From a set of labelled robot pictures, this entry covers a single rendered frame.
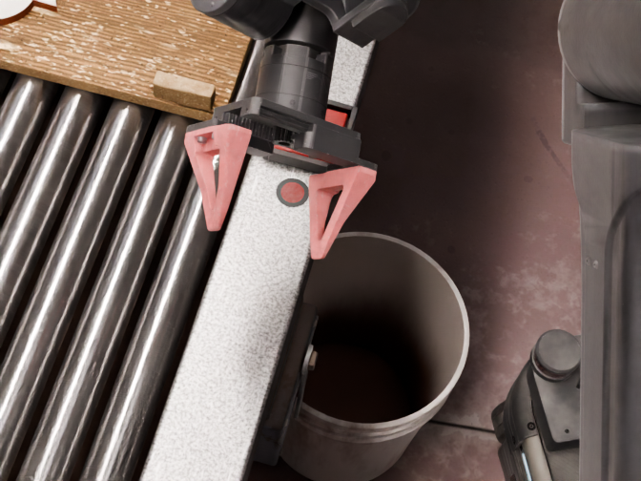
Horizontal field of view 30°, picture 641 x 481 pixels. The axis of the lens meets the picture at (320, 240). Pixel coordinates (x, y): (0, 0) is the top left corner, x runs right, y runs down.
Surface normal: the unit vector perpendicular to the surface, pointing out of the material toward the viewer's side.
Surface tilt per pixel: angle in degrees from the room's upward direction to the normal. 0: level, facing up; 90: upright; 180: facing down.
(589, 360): 87
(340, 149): 38
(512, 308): 0
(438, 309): 87
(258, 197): 0
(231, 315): 0
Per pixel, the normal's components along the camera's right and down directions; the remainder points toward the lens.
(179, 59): 0.08, -0.46
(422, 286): -0.68, 0.59
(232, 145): 0.48, 0.30
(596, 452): -0.98, 0.07
